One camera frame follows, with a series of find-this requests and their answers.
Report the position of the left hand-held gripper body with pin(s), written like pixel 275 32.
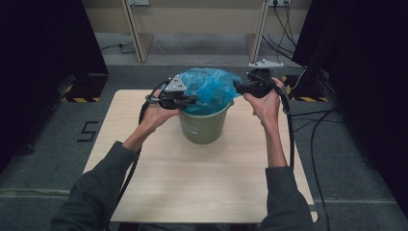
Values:
pixel 174 85

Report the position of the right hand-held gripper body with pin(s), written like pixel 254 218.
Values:
pixel 261 83

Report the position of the blue plastic bag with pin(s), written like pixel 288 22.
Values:
pixel 210 88

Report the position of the green plastic bucket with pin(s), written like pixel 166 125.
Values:
pixel 202 128

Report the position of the person's right hand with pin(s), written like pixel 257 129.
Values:
pixel 269 109

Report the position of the person's left hand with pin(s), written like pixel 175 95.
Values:
pixel 154 115

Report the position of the black stand base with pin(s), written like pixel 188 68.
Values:
pixel 306 91
pixel 86 88

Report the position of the beige desk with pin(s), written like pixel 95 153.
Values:
pixel 198 19

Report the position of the black curtain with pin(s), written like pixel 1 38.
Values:
pixel 41 64
pixel 365 80

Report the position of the wall power socket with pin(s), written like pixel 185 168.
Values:
pixel 138 2
pixel 279 2

